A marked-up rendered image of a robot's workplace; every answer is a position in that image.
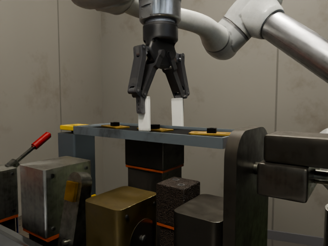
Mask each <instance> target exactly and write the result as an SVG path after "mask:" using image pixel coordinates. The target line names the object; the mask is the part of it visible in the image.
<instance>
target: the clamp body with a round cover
mask: <svg viewBox="0 0 328 246"><path fill-rule="evenodd" d="M85 216H86V246H157V221H156V193H155V192H152V191H148V190H143V189H139V188H135V187H130V186H121V187H118V188H115V189H113V190H110V191H107V192H105V193H102V194H99V195H96V196H93V197H90V198H88V199H86V200H85Z"/></svg>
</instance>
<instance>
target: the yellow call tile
mask: <svg viewBox="0 0 328 246"><path fill-rule="evenodd" d="M77 125H84V124H67V125H60V130H70V131H71V133H73V126H77Z"/></svg>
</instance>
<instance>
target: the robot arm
mask: <svg viewBox="0 0 328 246"><path fill-rule="evenodd" d="M181 1H182V0H72V2H73V3H74V4H75V5H77V6H79V7H81V8H84V9H89V10H91V9H95V10H96V11H102V12H107V13H110V14H113V15H120V14H123V13H126V14H129V15H131V16H134V17H137V18H139V20H140V23H141V24H142V25H143V41H144V43H145V45H144V44H141V45H137V46H134V47H133V53H134V59H133V64H132V69H131V74H130V79H129V85H128V90H127V92H128V94H132V97H133V98H136V111H137V114H138V123H139V131H151V125H150V97H149V96H147V94H148V91H149V88H150V86H151V83H152V81H153V78H154V76H155V73H156V71H157V69H162V71H163V72H164V73H165V75H166V77H167V80H168V83H169V86H170V88H171V91H172V94H173V96H174V98H172V99H171V107H172V126H184V99H186V98H187V97H188V96H189V94H190V92H189V87H188V81H187V76H186V70H185V55H184V53H180V54H179V53H176V50H175V44H176V42H177V41H178V29H182V30H186V31H190V32H193V33H195V34H197V35H199V36H200V38H201V41H202V44H203V46H204V48H205V50H206V52H207V53H208V54H209V55H210V56H212V57H213V58H215V59H218V60H229V59H231V58H232V57H233V56H234V55H235V54H236V53H237V51H238V50H239V49H240V48H241V47H242V46H243V45H244V44H245V43H246V42H247V41H248V40H249V39H250V38H251V37H253V38H256V39H260V40H267V41H268V42H270V43H271V44H273V45H274V46H275V47H277V48H278V49H280V50H281V51H283V52H284V53H285V54H287V55H288V56H290V57H291V58H292V59H294V60H295V61H297V62H298V63H299V64H301V65H302V66H304V67H305V68H306V69H308V70H309V71H311V72H312V73H313V74H315V75H316V76H318V77H319V78H321V79H322V80H324V81H325V82H326V83H328V40H327V39H325V38H324V37H322V36H320V35H319V34H318V33H316V32H314V31H313V30H311V29H309V28H308V27H306V26H304V25H303V24H301V23H299V22H298V21H296V20H295V19H293V18H291V17H290V16H288V15H286V14H285V12H284V9H283V7H282V6H281V5H282V2H283V0H236V1H235V2H234V4H233V5H232V6H231V7H230V8H229V10H228V11H227V13H226V14H225V15H224V17H223V18H222V19H221V20H220V21H219V22H218V23H217V22H216V21H215V20H213V19H212V18H210V17H208V16H206V15H204V14H201V13H198V12H195V11H191V10H187V9H183V8H181ZM146 57H147V58H146ZM146 59H147V60H146Z"/></svg>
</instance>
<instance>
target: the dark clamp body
mask: <svg viewBox="0 0 328 246"><path fill-rule="evenodd" d="M223 209H224V198H223V197H220V196H215V195H210V194H201V195H199V196H197V197H195V198H193V199H192V200H190V201H188V202H186V203H184V204H183V205H181V206H179V207H177V208H176V209H174V246H223Z"/></svg>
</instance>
